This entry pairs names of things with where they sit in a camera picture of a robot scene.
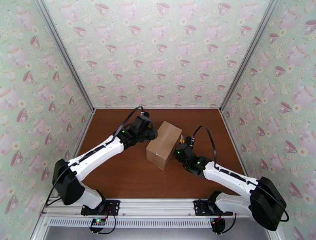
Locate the brown cardboard express box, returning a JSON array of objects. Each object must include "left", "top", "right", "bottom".
[{"left": 145, "top": 121, "right": 183, "bottom": 171}]

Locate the perforated metal strip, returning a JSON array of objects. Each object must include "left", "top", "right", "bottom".
[{"left": 48, "top": 218, "right": 213, "bottom": 229}]

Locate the grey metal shelf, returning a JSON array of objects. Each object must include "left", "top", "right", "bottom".
[{"left": 44, "top": 226, "right": 272, "bottom": 240}]

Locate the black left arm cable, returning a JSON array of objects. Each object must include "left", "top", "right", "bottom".
[{"left": 45, "top": 106, "right": 145, "bottom": 208}]

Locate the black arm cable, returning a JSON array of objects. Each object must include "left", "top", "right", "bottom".
[
  {"left": 45, "top": 106, "right": 145, "bottom": 208},
  {"left": 192, "top": 125, "right": 290, "bottom": 223}
]

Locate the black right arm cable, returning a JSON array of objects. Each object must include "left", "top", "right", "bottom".
[{"left": 192, "top": 125, "right": 290, "bottom": 223}]

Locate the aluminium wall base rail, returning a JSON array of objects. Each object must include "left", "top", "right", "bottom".
[
  {"left": 220, "top": 109, "right": 248, "bottom": 171},
  {"left": 71, "top": 110, "right": 96, "bottom": 161}
]

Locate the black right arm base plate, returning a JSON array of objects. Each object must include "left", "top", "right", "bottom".
[{"left": 193, "top": 199, "right": 234, "bottom": 217}]

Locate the thin black controller cable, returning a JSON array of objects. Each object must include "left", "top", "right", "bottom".
[
  {"left": 97, "top": 214, "right": 118, "bottom": 235},
  {"left": 222, "top": 206, "right": 238, "bottom": 234}
]

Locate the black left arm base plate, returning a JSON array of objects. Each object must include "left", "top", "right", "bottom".
[{"left": 81, "top": 199, "right": 121, "bottom": 218}]

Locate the aluminium frame post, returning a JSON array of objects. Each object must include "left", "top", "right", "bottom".
[
  {"left": 220, "top": 0, "right": 282, "bottom": 113},
  {"left": 33, "top": 0, "right": 96, "bottom": 113}
]

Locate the aluminium frame side beam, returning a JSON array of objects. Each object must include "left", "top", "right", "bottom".
[
  {"left": 29, "top": 214, "right": 50, "bottom": 240},
  {"left": 263, "top": 222, "right": 282, "bottom": 240}
]

